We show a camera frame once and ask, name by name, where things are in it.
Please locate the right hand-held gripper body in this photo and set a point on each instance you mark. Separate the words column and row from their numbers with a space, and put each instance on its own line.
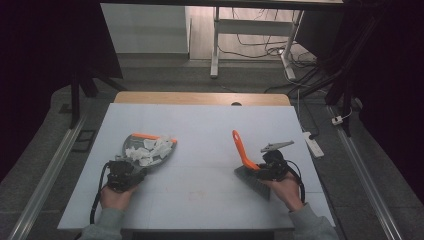
column 275, row 163

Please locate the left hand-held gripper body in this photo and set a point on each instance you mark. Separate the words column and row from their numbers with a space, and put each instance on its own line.
column 121, row 175

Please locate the pile of white paper scraps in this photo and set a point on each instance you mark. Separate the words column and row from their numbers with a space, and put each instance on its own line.
column 151, row 150

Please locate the grey dustpan with orange edge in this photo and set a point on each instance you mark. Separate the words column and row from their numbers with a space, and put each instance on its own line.
column 133, row 145

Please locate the person's left hand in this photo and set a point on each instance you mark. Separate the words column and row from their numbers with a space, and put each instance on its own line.
column 116, row 198

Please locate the person's right hand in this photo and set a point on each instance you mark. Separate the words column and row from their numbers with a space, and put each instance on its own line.
column 286, row 191

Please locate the white power strip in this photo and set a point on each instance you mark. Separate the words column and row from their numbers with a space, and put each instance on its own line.
column 313, row 144

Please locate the pale blue table mat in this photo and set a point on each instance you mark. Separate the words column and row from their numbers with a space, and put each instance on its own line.
column 206, row 206

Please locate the small white plug adapter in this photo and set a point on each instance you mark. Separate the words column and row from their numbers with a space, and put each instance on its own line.
column 337, row 120

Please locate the black metal stand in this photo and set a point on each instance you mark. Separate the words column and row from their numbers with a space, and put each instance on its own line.
column 76, row 96
column 345, row 90

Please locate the wooden table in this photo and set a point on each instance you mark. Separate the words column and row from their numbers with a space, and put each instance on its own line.
column 200, row 98

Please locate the white cabinet panel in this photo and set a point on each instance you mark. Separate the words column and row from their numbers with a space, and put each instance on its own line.
column 145, row 28

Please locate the black rectangular floor frame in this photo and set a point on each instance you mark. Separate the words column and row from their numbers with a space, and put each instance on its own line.
column 83, row 140

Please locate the aluminium floor rail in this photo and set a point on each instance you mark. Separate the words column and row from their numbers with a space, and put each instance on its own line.
column 363, row 180
column 43, row 186

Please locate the white desk frame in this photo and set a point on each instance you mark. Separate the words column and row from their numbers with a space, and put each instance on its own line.
column 250, row 27

